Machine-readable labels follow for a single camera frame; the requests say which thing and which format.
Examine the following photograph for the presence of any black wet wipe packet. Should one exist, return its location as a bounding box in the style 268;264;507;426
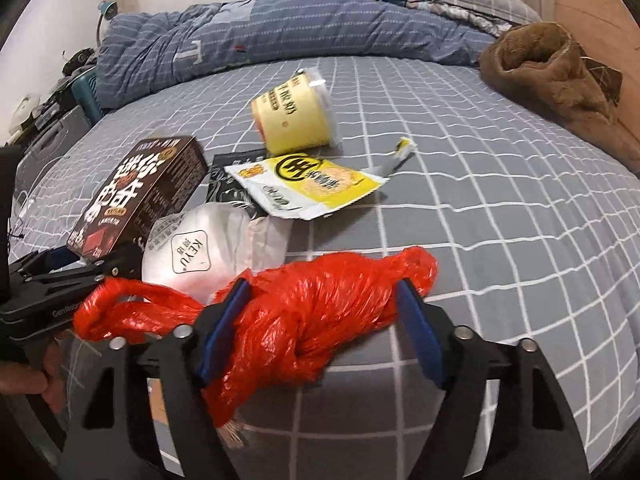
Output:
207;152;271;221

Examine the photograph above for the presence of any bed with grey checked sheet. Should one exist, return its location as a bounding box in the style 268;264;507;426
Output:
10;55;640;480

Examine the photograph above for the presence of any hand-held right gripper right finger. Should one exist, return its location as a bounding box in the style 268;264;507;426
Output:
397;279;591;480

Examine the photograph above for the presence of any dark patterned cloth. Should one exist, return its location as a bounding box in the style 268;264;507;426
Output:
405;0;516;38

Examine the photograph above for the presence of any wooden headboard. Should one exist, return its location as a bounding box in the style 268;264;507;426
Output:
552;0;640;181

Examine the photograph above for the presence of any white round appliance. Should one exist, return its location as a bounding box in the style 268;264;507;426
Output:
7;94;43;136

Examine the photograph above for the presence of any brown fleece garment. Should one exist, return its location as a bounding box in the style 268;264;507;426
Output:
479;21;623;136

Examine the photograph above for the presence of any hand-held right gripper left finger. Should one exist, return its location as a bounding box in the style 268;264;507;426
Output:
59;278;252;480

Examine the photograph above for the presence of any yellow paper cup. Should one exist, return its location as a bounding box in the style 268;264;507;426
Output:
250;67;341;157

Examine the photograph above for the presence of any grey suitcase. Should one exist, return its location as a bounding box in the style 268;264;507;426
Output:
15;105;93;176

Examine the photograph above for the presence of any teal suitcase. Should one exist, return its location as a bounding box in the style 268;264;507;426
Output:
70;71;106;128

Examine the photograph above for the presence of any small crumpled wrapper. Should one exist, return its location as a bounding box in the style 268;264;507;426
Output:
392;136;418;173

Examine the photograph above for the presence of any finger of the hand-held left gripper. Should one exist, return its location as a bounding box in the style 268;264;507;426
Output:
10;246;81;281
22;242;147;301

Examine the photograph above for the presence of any brown paper scrap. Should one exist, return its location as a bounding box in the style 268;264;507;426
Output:
217;417;248;448

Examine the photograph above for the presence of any black headset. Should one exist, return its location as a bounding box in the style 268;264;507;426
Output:
62;47;98;73

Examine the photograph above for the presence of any dark brown cardboard box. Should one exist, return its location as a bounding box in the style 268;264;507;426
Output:
66;135;210;261

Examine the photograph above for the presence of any dark diamond-patterned cushion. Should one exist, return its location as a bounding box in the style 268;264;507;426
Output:
582;55;623;106

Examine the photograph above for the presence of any yellow snack packet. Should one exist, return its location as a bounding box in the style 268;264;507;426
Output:
223;152;388;221

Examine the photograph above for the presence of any white face mask packet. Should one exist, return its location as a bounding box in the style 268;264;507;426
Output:
141;202;293;303

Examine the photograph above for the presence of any blue striped duvet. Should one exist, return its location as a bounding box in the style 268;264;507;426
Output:
95;0;501;111

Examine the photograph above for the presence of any red plastic bag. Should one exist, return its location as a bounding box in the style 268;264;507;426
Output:
73;246;439;427

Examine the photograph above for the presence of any person's left hand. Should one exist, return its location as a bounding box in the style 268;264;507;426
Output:
0;347;51;396

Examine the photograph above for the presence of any teal desk lamp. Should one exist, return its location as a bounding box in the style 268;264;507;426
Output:
95;1;118;43

